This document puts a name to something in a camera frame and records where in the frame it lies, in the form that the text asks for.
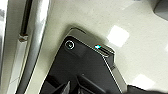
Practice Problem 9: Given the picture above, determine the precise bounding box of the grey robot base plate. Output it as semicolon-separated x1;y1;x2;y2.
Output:
39;27;130;94

